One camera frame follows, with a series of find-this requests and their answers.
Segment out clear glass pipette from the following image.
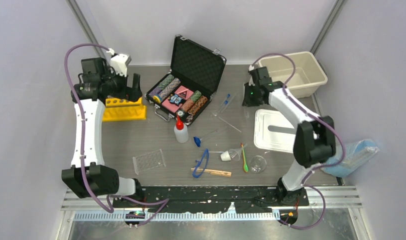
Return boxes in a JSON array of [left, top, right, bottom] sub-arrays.
[[219, 92, 238, 117]]

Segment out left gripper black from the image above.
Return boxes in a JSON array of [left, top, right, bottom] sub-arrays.
[[102, 65, 142, 102]]

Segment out blue plastic bag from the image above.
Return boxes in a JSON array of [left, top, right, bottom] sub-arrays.
[[321, 139, 380, 178]]

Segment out white bin lid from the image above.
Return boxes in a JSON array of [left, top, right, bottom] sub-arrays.
[[253, 109, 296, 154]]

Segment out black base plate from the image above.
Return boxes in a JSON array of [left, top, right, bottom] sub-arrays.
[[131, 186, 309, 214]]

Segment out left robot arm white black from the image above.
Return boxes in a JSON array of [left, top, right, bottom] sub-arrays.
[[61, 54, 145, 207]]

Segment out blue safety glasses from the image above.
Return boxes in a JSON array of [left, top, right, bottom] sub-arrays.
[[192, 148, 210, 179]]

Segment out beige plastic bin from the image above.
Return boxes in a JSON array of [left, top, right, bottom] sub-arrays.
[[257, 51, 328, 99]]

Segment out yellow test tube rack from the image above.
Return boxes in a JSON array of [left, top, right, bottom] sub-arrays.
[[102, 97, 147, 122]]

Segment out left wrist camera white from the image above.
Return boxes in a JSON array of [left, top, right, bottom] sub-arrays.
[[106, 48, 131, 77]]

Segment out wooden clothespin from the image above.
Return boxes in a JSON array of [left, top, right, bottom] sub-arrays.
[[190, 167, 232, 178]]

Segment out clear plastic well plate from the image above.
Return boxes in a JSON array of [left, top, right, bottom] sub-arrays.
[[132, 149, 166, 175]]

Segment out green orange spatula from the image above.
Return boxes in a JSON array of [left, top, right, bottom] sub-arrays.
[[241, 143, 249, 173]]

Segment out clear glass petri dish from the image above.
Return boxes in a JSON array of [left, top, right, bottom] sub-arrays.
[[247, 155, 267, 174]]

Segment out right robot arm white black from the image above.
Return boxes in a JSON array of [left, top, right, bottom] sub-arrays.
[[242, 66, 336, 205]]

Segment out glass stirring rod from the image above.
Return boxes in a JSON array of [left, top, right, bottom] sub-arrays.
[[217, 116, 242, 133]]

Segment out black poker chip case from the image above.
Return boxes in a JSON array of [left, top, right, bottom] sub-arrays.
[[144, 34, 227, 126]]

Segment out white squeeze bottle red cap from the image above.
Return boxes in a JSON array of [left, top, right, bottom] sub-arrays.
[[174, 116, 189, 144]]

